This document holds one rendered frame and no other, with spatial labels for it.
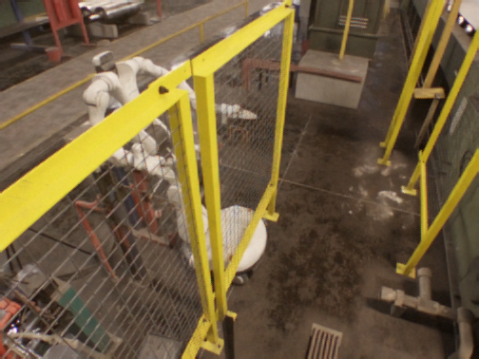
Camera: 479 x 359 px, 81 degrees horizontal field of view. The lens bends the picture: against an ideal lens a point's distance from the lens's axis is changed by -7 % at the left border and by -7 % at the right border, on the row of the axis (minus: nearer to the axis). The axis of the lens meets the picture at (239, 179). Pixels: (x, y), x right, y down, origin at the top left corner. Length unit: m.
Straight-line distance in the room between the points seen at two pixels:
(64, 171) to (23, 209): 0.11
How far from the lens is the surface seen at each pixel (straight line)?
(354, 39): 5.44
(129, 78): 1.97
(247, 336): 2.32
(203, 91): 1.02
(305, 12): 7.38
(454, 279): 3.05
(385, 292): 2.40
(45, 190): 0.64
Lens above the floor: 2.17
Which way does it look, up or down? 41 degrees down
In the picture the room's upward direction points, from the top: straight up
